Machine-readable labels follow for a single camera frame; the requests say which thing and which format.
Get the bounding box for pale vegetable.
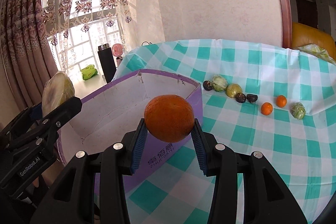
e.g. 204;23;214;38
42;71;75;117

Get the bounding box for small orange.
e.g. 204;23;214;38
261;102;273;116
276;95;287;108

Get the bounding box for green cabbage half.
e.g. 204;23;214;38
290;102;306;120

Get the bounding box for large orange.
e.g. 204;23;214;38
144;94;194;143

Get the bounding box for purple cardboard box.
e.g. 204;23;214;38
57;69;203;192

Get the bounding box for green object on sill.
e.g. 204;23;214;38
80;64;98;81

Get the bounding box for heavy pink drape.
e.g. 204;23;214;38
0;0;60;114

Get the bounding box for black thermos bottle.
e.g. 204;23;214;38
97;43;117;83

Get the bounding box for pink small fan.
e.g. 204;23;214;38
112;43;124;66

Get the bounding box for teal checkered tablecloth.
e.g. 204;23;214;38
116;39;335;223

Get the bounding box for dark brown fruit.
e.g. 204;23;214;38
235;93;246;103
246;94;258;103

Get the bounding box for wrapped yellow-green fruit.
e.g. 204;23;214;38
226;84;243;98

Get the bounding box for floral lace curtain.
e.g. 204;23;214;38
42;0;165;72

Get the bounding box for wrapped pale cabbage piece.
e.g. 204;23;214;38
211;75;228;92

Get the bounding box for small dark fruit left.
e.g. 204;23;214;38
203;81;213;91

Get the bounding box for green patterned cloth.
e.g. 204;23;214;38
295;44;336;65

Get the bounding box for yellow sofa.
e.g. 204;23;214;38
291;22;335;60

